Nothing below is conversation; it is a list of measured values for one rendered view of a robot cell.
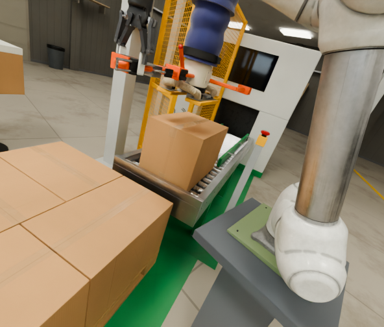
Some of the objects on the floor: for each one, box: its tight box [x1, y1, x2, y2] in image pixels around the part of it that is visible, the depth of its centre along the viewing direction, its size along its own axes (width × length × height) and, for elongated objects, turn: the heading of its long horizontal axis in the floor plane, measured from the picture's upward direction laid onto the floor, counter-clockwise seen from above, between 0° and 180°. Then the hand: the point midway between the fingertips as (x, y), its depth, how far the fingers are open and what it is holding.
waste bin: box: [47, 44, 65, 70], centre depth 676 cm, size 50×50×67 cm
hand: (131, 63), depth 70 cm, fingers closed on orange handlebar, 8 cm apart
